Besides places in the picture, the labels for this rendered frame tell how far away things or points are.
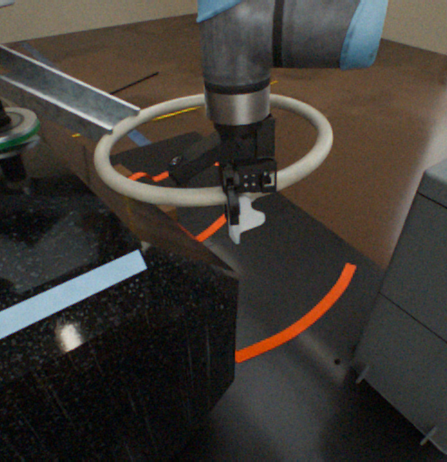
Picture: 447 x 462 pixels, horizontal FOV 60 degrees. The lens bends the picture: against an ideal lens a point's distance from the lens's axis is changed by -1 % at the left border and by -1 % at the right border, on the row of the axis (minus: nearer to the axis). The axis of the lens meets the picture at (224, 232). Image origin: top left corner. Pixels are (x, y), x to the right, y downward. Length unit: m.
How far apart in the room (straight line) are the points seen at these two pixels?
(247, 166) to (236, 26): 0.19
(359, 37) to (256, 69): 0.12
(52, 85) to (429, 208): 0.97
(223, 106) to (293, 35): 0.12
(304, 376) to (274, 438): 0.25
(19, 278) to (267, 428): 0.97
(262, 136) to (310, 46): 0.15
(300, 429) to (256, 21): 1.23
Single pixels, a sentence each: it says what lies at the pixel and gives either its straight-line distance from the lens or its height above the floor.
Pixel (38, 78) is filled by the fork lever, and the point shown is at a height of 1.00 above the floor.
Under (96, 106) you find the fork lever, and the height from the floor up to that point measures 0.95.
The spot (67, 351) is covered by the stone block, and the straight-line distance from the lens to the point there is 0.72.
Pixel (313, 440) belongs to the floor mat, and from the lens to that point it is 1.44.
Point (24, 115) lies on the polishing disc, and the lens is 1.27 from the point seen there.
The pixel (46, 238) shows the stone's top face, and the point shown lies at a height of 0.85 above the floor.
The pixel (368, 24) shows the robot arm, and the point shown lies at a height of 1.23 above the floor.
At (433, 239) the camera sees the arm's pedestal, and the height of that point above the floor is 0.69.
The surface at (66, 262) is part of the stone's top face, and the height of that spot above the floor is 0.85.
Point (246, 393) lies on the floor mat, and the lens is 1.48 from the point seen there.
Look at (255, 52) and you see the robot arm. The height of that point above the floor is 1.19.
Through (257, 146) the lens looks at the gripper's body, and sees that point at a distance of 0.59.
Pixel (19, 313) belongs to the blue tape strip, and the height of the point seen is 0.83.
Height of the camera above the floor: 1.33
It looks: 40 degrees down
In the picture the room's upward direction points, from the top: straight up
